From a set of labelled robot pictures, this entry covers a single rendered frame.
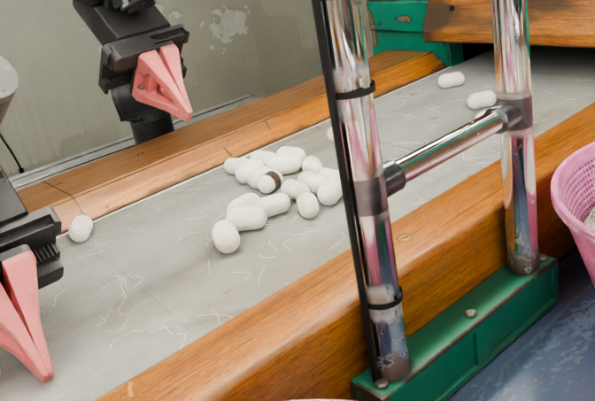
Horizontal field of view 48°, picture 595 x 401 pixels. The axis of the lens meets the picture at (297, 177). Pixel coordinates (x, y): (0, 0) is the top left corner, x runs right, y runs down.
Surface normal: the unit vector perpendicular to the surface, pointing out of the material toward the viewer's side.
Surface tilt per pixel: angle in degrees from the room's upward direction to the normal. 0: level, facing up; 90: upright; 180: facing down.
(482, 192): 0
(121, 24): 41
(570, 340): 0
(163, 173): 45
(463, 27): 67
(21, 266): 63
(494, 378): 0
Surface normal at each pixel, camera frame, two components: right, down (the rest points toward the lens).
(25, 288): 0.49, -0.26
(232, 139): 0.33, -0.52
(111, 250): -0.17, -0.92
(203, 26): 0.60, 0.19
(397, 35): -0.75, 0.33
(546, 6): -0.75, -0.04
